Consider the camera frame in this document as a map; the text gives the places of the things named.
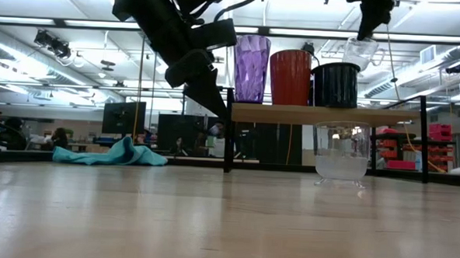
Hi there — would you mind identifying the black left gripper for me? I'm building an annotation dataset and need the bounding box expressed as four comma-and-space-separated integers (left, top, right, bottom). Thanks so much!
106, 0, 233, 120

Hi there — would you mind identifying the large clear footed cup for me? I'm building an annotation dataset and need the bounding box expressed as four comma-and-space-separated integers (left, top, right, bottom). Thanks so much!
340, 35, 380, 72

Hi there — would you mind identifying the purple faceted plastic cup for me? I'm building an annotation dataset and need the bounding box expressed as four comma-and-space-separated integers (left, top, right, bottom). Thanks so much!
231, 33, 272, 105

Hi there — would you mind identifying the dark blue enamel mug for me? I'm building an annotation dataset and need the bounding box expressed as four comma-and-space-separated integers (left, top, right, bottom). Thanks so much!
309, 61, 362, 110

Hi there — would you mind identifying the red plastic cup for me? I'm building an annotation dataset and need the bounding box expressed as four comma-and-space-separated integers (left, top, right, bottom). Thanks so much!
267, 47, 315, 108

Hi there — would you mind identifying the wooden shelf with black legs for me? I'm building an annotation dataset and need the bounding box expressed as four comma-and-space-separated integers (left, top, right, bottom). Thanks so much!
222, 86, 434, 184

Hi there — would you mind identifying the black computer monitor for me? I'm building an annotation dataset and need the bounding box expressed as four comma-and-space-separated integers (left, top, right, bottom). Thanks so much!
101, 99, 148, 136

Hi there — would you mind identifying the teal cloth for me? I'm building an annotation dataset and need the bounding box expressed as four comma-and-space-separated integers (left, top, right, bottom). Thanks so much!
52, 132, 169, 169

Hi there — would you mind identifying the red storage bins rack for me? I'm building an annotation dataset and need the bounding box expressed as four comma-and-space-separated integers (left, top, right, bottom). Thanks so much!
375, 119, 458, 174

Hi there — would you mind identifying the small clear footed cup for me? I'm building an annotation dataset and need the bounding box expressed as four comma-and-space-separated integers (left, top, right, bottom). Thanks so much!
312, 120, 373, 190

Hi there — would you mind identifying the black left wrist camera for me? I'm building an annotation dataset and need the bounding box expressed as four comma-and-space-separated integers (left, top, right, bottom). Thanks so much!
188, 17, 239, 51

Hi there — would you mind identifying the black ceiling-mounted camera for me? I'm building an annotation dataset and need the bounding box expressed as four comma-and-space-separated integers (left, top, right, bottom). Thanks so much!
33, 30, 73, 60
300, 41, 317, 57

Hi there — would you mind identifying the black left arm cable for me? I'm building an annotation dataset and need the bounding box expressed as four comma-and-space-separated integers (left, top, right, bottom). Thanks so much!
213, 0, 267, 25

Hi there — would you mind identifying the yellow cable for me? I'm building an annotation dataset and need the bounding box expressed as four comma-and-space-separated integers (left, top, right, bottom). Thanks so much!
401, 124, 448, 174

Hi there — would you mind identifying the black overhead frame bar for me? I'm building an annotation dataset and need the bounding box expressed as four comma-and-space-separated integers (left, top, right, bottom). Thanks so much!
0, 15, 460, 46

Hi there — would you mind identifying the black table edge rail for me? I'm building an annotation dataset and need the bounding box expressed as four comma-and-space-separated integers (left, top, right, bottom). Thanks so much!
0, 148, 460, 189

